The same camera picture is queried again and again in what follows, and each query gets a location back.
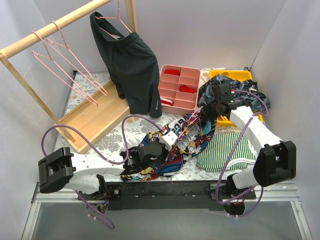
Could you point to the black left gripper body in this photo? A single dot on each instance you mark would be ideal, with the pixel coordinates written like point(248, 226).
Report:
point(161, 149)

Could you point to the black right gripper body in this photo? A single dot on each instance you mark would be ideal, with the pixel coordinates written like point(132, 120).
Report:
point(208, 111)

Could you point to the colourful comic print shorts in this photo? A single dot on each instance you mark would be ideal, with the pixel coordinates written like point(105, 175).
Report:
point(177, 156)

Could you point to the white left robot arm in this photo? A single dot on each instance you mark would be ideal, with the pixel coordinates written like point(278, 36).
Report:
point(79, 172)

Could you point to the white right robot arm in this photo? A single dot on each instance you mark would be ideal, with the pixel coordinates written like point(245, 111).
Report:
point(276, 159)

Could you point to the dark patterned shorts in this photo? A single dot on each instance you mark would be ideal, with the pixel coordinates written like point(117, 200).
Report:
point(205, 93)

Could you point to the green white striped shorts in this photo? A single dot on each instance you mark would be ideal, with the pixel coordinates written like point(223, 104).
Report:
point(214, 156)

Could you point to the black shorts on hanger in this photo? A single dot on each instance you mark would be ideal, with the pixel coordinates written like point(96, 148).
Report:
point(132, 66)

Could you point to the yellow plastic tray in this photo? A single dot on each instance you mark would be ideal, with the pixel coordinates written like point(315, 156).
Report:
point(240, 75)

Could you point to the red sock middle compartment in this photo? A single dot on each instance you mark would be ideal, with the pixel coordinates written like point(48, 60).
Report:
point(187, 89)

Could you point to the pink divided organizer box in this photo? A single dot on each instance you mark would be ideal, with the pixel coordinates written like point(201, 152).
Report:
point(169, 88)

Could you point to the red white sock lower compartment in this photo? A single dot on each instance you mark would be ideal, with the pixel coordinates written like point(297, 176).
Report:
point(166, 101)

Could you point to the red sock upper compartment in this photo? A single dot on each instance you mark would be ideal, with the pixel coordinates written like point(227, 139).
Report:
point(174, 72)

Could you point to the wooden clothes rack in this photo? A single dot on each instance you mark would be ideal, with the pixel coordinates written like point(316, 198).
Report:
point(93, 121)

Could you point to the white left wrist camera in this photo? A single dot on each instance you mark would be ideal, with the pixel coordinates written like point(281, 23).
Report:
point(169, 139)

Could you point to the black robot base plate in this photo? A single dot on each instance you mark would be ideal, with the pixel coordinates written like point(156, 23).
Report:
point(158, 195)

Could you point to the pink wire hanger with shorts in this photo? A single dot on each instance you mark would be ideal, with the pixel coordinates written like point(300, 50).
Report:
point(120, 22)

